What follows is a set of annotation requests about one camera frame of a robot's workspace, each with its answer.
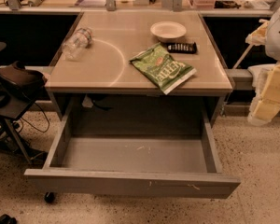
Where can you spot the grey table cabinet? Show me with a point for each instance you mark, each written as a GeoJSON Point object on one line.
{"type": "Point", "coordinates": [120, 35]}

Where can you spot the green jalapeno chip bag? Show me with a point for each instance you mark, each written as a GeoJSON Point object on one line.
{"type": "Point", "coordinates": [158, 65]}

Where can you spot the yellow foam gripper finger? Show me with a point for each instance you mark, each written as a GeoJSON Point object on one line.
{"type": "Point", "coordinates": [266, 104]}

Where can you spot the black snack bar packet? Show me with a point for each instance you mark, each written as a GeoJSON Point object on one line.
{"type": "Point", "coordinates": [187, 48]}

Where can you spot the clear plastic water bottle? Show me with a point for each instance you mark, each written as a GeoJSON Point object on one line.
{"type": "Point", "coordinates": [78, 41]}

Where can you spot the white stick tool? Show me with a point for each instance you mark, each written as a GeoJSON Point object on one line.
{"type": "Point", "coordinates": [250, 48]}

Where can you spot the black chair with bag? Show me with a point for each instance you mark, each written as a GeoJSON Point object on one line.
{"type": "Point", "coordinates": [19, 89]}

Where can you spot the grey open top drawer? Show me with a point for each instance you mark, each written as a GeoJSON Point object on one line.
{"type": "Point", "coordinates": [136, 146]}

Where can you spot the black caster wheel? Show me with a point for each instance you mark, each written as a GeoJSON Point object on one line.
{"type": "Point", "coordinates": [49, 197]}

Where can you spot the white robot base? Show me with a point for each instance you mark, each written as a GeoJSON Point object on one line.
{"type": "Point", "coordinates": [256, 69]}

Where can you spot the white bowl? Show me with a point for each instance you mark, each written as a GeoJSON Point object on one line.
{"type": "Point", "coordinates": [168, 31]}

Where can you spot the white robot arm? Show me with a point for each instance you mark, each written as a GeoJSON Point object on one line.
{"type": "Point", "coordinates": [272, 44]}

